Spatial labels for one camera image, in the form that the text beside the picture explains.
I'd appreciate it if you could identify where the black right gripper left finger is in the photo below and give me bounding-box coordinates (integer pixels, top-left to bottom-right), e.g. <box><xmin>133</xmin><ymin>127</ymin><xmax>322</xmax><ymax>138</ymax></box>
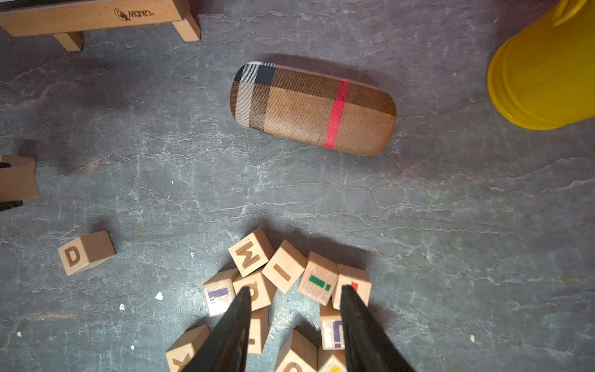
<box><xmin>183</xmin><ymin>287</ymin><xmax>252</xmax><ymax>371</ymax></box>

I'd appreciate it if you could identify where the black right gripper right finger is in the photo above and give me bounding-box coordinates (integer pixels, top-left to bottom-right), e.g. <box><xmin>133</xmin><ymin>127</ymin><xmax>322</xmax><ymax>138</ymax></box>
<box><xmin>340</xmin><ymin>285</ymin><xmax>415</xmax><ymax>372</ymax></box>

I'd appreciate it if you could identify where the wooden block letter R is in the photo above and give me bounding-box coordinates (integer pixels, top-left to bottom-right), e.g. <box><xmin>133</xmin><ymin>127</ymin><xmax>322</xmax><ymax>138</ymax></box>
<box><xmin>1</xmin><ymin>155</ymin><xmax>41</xmax><ymax>202</ymax></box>

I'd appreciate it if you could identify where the wooden block letter D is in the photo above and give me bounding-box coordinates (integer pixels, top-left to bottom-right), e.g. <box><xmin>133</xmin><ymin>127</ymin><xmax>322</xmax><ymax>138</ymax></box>
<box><xmin>57</xmin><ymin>230</ymin><xmax>116</xmax><ymax>276</ymax></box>

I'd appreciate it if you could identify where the wooden block letter F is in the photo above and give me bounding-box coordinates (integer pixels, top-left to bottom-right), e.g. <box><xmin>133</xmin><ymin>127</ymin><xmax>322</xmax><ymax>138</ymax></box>
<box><xmin>247</xmin><ymin>307</ymin><xmax>270</xmax><ymax>354</ymax></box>

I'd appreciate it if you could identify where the wooden block letter X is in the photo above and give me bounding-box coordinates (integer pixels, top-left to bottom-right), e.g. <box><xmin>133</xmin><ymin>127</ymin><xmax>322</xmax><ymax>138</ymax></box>
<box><xmin>165</xmin><ymin>324</ymin><xmax>210</xmax><ymax>372</ymax></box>

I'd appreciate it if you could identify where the wooden block letter O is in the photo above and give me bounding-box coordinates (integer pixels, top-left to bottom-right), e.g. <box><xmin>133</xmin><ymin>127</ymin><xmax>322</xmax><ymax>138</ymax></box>
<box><xmin>232</xmin><ymin>269</ymin><xmax>277</xmax><ymax>312</ymax></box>

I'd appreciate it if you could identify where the wooden block letter U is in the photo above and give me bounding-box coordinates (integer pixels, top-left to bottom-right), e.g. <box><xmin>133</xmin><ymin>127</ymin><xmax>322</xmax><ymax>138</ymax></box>
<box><xmin>274</xmin><ymin>329</ymin><xmax>318</xmax><ymax>372</ymax></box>

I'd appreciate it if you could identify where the wooden block letter I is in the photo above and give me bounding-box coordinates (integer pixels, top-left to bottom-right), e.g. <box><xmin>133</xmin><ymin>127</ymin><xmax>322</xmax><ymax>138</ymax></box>
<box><xmin>262</xmin><ymin>240</ymin><xmax>308</xmax><ymax>295</ymax></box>

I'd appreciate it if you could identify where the wooden block letter M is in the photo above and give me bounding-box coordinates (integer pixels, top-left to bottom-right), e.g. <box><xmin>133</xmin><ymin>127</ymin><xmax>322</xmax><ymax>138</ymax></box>
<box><xmin>229</xmin><ymin>227</ymin><xmax>274</xmax><ymax>277</ymax></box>

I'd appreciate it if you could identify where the wooden block purple U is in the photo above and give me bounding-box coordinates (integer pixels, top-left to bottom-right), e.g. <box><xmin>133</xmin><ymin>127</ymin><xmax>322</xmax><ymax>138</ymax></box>
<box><xmin>320</xmin><ymin>302</ymin><xmax>345</xmax><ymax>350</ymax></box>

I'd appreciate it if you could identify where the wooden block blue E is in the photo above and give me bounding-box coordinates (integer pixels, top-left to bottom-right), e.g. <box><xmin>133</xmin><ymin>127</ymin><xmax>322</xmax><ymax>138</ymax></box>
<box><xmin>318</xmin><ymin>348</ymin><xmax>347</xmax><ymax>372</ymax></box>

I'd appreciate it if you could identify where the wooden block purple L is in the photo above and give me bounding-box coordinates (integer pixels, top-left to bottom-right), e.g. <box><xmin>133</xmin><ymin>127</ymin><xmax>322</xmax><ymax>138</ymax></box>
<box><xmin>203</xmin><ymin>268</ymin><xmax>240</xmax><ymax>317</ymax></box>

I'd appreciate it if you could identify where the wooden block red T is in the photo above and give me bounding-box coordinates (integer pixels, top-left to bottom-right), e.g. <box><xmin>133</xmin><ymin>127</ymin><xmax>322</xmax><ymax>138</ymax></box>
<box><xmin>332</xmin><ymin>263</ymin><xmax>372</xmax><ymax>310</ymax></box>

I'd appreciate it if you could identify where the wooden block green mark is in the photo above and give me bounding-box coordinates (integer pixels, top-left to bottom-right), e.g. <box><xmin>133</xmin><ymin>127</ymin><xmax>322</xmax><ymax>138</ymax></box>
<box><xmin>298</xmin><ymin>251</ymin><xmax>339</xmax><ymax>306</ymax></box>

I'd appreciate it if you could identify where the wooden whiteboard stand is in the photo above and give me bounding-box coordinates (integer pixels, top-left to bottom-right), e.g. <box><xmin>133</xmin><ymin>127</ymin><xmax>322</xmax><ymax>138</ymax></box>
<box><xmin>1</xmin><ymin>0</ymin><xmax>201</xmax><ymax>52</ymax></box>

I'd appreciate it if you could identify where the plaid brown glasses case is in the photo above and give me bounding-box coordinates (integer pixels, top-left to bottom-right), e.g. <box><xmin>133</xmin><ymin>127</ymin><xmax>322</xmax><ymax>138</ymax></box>
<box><xmin>229</xmin><ymin>61</ymin><xmax>397</xmax><ymax>157</ymax></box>

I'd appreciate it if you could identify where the yellow pen cup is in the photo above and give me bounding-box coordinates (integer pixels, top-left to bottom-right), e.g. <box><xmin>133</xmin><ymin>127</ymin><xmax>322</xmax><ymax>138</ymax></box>
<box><xmin>487</xmin><ymin>0</ymin><xmax>594</xmax><ymax>130</ymax></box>

